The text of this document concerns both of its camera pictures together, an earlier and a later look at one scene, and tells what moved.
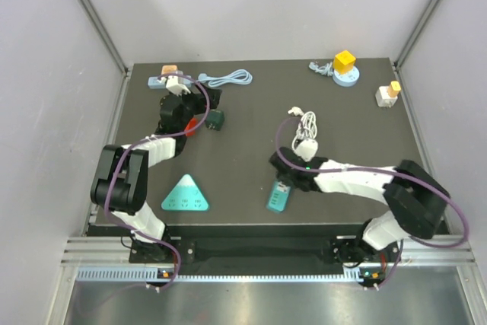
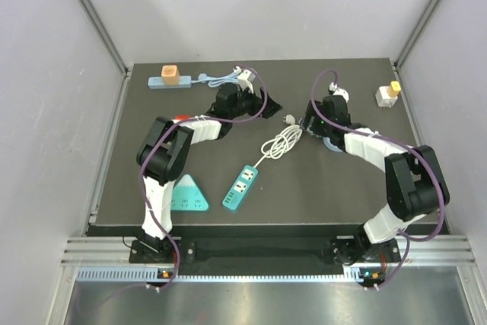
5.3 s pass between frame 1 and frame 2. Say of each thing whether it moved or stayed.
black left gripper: moved
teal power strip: moved
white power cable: moved
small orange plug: stayed
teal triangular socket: stayed
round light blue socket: moved
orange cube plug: stayed
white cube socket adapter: stayed
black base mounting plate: stayed
